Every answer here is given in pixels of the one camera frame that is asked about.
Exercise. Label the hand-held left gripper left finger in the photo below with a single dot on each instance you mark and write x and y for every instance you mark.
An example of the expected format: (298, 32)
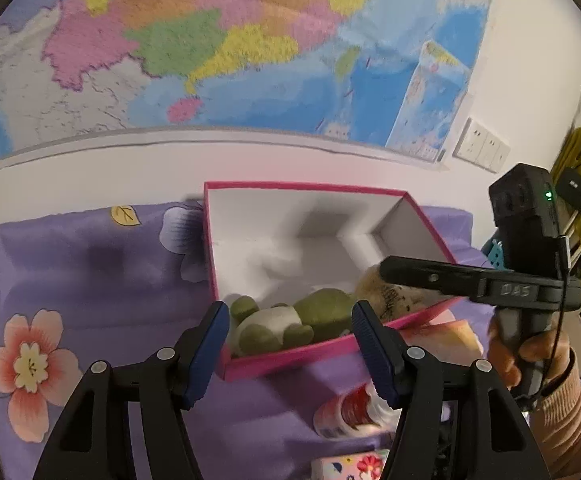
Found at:
(208, 355)

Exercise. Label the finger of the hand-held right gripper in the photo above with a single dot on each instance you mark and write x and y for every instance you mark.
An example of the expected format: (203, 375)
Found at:
(420, 275)

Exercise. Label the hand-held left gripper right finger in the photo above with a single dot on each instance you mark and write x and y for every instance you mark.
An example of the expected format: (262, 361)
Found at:
(371, 355)

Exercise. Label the brown hedgehog plush toy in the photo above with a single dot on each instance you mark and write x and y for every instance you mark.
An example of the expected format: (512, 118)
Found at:
(395, 300)

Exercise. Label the green frog plush toy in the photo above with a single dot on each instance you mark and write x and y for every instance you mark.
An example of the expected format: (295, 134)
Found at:
(320, 310)

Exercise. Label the pink cardboard box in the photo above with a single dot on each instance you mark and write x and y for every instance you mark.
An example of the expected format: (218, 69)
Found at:
(290, 240)

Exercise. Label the person's right forearm pink sleeve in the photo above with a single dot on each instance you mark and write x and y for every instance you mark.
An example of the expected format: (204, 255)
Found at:
(575, 425)

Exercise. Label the person's right hand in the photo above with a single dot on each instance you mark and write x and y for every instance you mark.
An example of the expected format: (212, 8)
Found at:
(503, 360)

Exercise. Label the teal plastic basket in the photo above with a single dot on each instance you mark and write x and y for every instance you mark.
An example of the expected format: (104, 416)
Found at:
(494, 254)

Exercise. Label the small black device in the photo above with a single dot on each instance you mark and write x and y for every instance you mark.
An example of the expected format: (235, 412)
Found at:
(574, 186)

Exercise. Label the red and white bottle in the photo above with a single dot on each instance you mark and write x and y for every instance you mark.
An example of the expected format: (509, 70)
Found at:
(343, 412)

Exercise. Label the floral tissue packet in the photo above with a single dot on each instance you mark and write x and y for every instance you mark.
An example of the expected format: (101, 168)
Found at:
(350, 465)

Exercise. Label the purple floral bedsheet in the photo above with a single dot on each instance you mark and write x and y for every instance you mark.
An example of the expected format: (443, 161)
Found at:
(95, 270)

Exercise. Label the white wall socket panel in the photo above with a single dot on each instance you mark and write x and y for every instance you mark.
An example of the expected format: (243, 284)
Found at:
(483, 146)

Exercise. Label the colourful wall map poster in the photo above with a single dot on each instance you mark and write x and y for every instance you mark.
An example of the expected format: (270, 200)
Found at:
(220, 45)

